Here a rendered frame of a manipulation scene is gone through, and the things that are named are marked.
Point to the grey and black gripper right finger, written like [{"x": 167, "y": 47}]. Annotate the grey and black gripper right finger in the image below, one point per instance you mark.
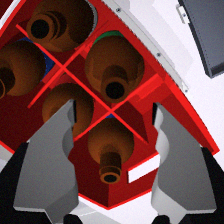
[{"x": 189, "y": 184}]

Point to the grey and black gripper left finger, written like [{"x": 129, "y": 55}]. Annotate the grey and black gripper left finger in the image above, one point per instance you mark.
[{"x": 38, "y": 184}]

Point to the black shallow tray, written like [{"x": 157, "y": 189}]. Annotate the black shallow tray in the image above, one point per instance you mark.
[{"x": 208, "y": 18}]

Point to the dark red plastic crate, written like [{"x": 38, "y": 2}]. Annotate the dark red plastic crate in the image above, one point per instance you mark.
[{"x": 20, "y": 117}]

